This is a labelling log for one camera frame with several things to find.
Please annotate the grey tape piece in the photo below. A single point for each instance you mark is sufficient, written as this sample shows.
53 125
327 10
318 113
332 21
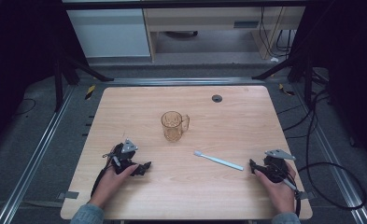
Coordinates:
68 195
305 195

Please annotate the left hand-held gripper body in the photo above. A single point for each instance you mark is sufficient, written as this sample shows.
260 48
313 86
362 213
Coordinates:
124 155

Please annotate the light blue toothbrush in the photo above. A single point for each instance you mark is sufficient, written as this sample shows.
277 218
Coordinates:
219 160

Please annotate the small white floor object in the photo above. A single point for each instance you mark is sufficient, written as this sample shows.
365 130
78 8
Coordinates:
274 59

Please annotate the aluminium floor rail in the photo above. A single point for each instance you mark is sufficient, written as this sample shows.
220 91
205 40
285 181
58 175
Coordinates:
184 81
333 168
31 165

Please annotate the yellow black tape strip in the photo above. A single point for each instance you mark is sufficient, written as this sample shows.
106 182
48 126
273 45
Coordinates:
284 90
90 92

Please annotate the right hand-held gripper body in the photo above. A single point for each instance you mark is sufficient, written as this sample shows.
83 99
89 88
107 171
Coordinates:
275 168

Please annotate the white cabinet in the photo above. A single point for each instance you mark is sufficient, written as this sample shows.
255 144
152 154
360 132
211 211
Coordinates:
109 32

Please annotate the person's left hand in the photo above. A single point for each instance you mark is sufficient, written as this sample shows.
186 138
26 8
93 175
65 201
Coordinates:
109 183

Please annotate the person's right hand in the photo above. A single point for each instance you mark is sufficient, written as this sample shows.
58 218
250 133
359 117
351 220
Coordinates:
279 194

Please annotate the clear glass mug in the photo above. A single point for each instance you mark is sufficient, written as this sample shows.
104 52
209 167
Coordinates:
173 126

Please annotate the black metal stand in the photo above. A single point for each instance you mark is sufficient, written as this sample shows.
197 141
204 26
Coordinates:
307 77
59 84

